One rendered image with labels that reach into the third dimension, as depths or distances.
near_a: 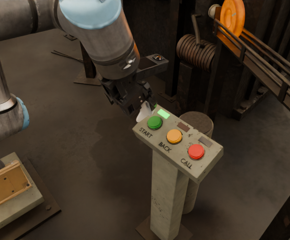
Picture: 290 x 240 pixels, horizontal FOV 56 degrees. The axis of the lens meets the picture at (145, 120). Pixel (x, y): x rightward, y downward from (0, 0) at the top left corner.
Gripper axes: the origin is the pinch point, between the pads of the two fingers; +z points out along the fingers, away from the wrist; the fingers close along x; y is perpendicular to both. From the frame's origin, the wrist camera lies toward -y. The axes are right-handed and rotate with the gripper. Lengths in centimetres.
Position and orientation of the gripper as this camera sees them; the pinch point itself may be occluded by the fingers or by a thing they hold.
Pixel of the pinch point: (149, 110)
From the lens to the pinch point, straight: 72.5
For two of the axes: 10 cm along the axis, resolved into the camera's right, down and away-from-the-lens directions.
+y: -6.7, 7.0, -2.3
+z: 2.5, 5.1, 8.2
